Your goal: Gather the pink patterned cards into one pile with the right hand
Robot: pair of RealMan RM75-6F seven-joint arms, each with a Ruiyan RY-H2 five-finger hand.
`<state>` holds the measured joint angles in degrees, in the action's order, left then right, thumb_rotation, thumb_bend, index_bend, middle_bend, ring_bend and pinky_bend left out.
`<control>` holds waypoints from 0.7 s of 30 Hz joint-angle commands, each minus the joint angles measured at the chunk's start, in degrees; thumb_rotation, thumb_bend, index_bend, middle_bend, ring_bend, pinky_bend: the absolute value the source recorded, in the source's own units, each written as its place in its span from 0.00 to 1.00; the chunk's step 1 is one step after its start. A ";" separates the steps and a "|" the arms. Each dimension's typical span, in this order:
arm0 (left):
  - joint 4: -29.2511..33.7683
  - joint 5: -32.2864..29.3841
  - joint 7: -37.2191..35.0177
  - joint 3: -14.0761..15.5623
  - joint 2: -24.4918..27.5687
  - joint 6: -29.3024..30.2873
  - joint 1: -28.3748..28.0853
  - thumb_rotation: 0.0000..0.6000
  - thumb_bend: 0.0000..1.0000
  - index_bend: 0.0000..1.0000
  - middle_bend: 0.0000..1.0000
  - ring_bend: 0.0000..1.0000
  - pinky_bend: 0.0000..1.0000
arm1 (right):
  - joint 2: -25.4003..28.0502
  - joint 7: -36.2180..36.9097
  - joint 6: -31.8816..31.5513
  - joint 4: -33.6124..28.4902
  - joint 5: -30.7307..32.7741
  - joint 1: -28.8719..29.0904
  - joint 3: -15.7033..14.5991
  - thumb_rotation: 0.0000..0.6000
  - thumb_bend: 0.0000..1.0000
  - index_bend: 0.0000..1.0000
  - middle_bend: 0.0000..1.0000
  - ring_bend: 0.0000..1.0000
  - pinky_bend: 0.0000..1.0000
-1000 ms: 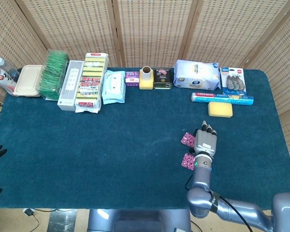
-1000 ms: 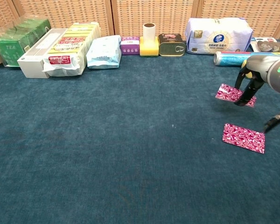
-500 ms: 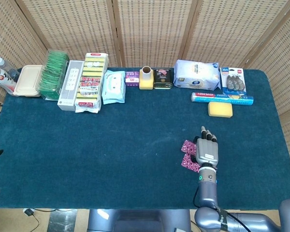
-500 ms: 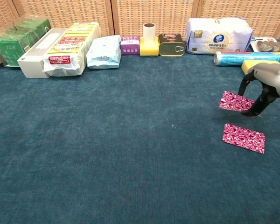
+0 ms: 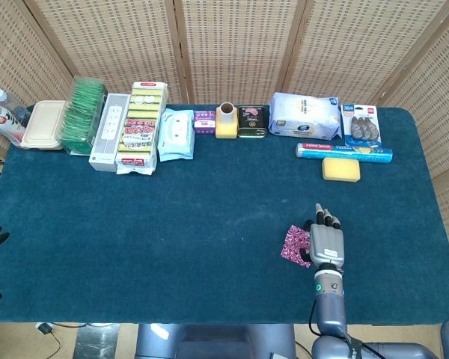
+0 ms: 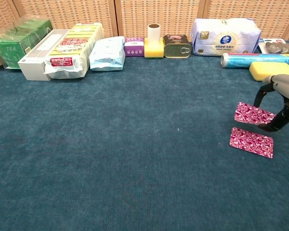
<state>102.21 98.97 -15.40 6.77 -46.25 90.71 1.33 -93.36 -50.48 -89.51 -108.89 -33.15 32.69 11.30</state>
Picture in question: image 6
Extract yellow sponge multipack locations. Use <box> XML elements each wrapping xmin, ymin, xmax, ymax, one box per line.
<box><xmin>43</xmin><ymin>23</ymin><xmax>105</xmax><ymax>80</ymax></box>

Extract pink white patterned rectangular block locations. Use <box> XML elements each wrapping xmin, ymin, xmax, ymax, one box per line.
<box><xmin>234</xmin><ymin>101</ymin><xmax>276</xmax><ymax>126</ymax></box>
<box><xmin>229</xmin><ymin>127</ymin><xmax>275</xmax><ymax>159</ymax></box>

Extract clear box green tea bags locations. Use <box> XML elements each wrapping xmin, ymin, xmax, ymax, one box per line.
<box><xmin>0</xmin><ymin>15</ymin><xmax>53</xmax><ymax>70</ymax></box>

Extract gold luncheon meat can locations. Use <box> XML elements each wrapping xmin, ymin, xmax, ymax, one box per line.
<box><xmin>162</xmin><ymin>34</ymin><xmax>193</xmax><ymax>59</ymax></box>

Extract teal felt table cover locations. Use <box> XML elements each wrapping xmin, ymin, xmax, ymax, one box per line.
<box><xmin>0</xmin><ymin>39</ymin><xmax>289</xmax><ymax>231</ymax></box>

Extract correction tape blister pack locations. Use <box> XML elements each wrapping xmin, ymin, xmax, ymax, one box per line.
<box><xmin>258</xmin><ymin>38</ymin><xmax>289</xmax><ymax>55</ymax></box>

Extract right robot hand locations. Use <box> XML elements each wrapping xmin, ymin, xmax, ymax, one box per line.
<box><xmin>253</xmin><ymin>74</ymin><xmax>289</xmax><ymax>132</ymax></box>

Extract yellow notched sponge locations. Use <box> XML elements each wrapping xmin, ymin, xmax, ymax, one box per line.
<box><xmin>144</xmin><ymin>37</ymin><xmax>165</xmax><ymax>59</ymax></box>

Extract small purple box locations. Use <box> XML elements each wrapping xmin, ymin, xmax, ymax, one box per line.
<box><xmin>124</xmin><ymin>37</ymin><xmax>145</xmax><ymax>58</ymax></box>

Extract white blue tissue pack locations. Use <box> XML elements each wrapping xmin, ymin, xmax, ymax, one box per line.
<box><xmin>190</xmin><ymin>17</ymin><xmax>262</xmax><ymax>57</ymax></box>

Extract yellow rectangular sponge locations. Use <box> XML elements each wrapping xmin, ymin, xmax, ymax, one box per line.
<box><xmin>249</xmin><ymin>61</ymin><xmax>289</xmax><ymax>83</ymax></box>

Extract light blue wet wipes pack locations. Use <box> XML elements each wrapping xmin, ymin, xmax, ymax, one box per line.
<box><xmin>88</xmin><ymin>36</ymin><xmax>126</xmax><ymax>72</ymax></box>

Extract white power strip box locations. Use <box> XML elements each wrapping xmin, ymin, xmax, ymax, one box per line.
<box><xmin>17</xmin><ymin>29</ymin><xmax>71</xmax><ymax>82</ymax></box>

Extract wicker folding screen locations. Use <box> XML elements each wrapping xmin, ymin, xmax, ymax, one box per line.
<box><xmin>0</xmin><ymin>0</ymin><xmax>289</xmax><ymax>41</ymax></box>

